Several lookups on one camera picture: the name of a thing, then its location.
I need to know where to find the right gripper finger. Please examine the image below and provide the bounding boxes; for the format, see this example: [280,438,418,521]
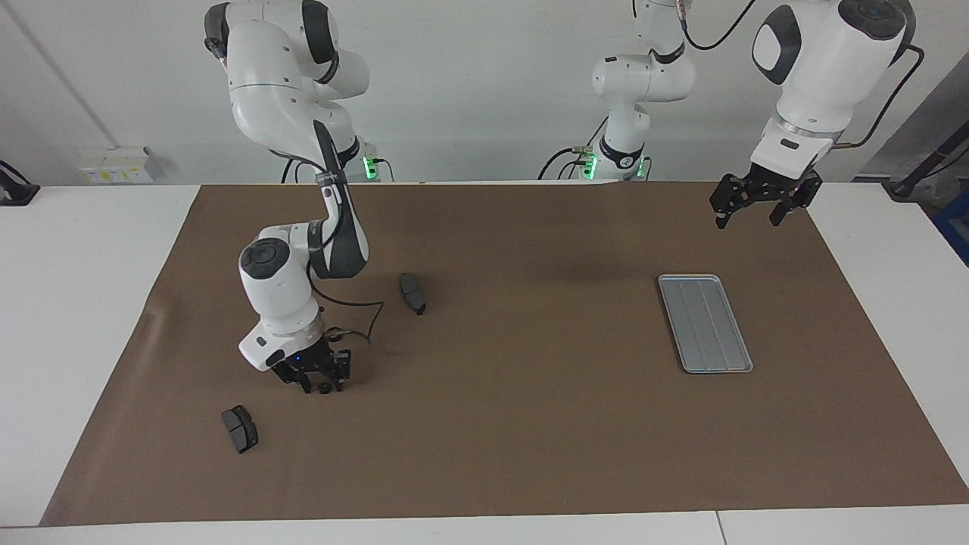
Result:
[271,365,315,394]
[330,348,354,393]

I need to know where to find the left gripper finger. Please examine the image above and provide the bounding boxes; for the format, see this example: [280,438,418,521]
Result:
[709,174,750,230]
[768,173,824,228]

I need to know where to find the silver metal ribbed tray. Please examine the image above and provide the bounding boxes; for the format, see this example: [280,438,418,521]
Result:
[657,273,755,375]

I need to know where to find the grey brake pad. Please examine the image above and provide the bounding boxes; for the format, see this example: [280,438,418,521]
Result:
[399,272,427,316]
[221,405,260,455]

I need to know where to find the black stand leg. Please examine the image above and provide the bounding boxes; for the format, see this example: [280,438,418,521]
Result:
[890,125,969,201]

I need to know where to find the blue crate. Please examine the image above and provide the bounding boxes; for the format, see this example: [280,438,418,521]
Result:
[933,193,969,266]

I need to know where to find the brown paper table mat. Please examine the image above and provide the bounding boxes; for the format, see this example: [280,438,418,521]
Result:
[39,180,969,528]

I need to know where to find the black clamp base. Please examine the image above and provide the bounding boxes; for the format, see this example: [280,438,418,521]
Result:
[0,159,40,207]

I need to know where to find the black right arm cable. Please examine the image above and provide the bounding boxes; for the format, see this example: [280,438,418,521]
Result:
[307,276,385,345]

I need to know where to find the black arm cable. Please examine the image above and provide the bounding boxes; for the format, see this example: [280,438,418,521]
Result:
[307,276,385,345]
[676,0,926,150]

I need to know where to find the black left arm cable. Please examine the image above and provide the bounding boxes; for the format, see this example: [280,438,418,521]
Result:
[676,0,926,150]

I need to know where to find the white wall socket box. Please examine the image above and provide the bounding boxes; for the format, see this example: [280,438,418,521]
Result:
[78,146,156,185]

